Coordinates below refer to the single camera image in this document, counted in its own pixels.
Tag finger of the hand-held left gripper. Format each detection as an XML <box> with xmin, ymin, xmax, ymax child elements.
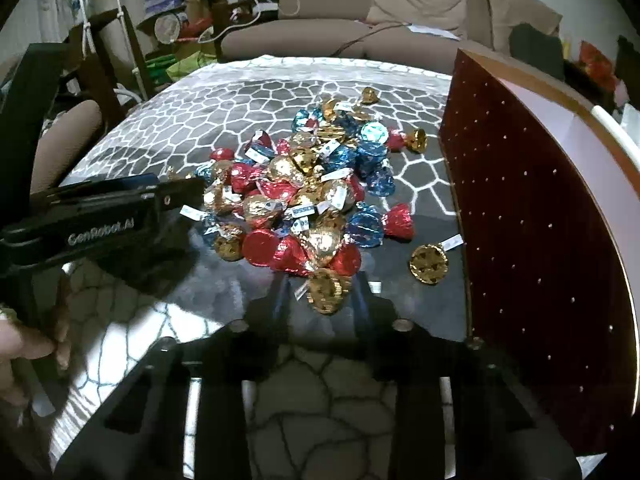
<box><xmin>156</xmin><ymin>178</ymin><xmax>207</xmax><ymax>221</ymax></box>
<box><xmin>50</xmin><ymin>174</ymin><xmax>161</xmax><ymax>206</ymax></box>

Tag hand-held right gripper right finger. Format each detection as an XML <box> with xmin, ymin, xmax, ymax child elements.
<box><xmin>349</xmin><ymin>284</ymin><xmax>583</xmax><ymax>480</ymax></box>

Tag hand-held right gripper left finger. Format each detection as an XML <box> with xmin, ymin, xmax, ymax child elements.
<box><xmin>52</xmin><ymin>275</ymin><xmax>311</xmax><ymax>480</ymax></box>

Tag gold foil candy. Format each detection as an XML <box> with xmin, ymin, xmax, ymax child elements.
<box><xmin>306</xmin><ymin>267</ymin><xmax>353</xmax><ymax>316</ymax></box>

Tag pile of foil-wrapped candies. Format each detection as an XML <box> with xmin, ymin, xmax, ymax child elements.
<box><xmin>192</xmin><ymin>87</ymin><xmax>466</xmax><ymax>283</ymax></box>

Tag red cardboard box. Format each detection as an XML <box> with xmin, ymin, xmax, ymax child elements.
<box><xmin>439</xmin><ymin>49</ymin><xmax>640</xmax><ymax>461</ymax></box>

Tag person's left hand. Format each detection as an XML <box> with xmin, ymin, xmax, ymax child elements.
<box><xmin>0</xmin><ymin>275</ymin><xmax>73</xmax><ymax>406</ymax></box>

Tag brown upholstered seat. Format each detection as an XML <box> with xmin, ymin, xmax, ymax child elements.
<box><xmin>35</xmin><ymin>100</ymin><xmax>103</xmax><ymax>196</ymax></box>

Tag dark wooden chair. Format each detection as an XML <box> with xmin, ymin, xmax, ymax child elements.
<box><xmin>70</xmin><ymin>7</ymin><xmax>151</xmax><ymax>116</ymax></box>

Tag brown sofa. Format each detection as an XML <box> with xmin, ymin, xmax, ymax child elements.
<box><xmin>220</xmin><ymin>0</ymin><xmax>566</xmax><ymax>61</ymax></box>

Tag white papers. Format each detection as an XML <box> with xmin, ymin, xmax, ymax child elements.
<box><xmin>407</xmin><ymin>24</ymin><xmax>463</xmax><ymax>41</ymax></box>

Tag dark grey cushion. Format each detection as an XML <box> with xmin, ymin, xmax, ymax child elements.
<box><xmin>510</xmin><ymin>24</ymin><xmax>566</xmax><ymax>78</ymax></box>

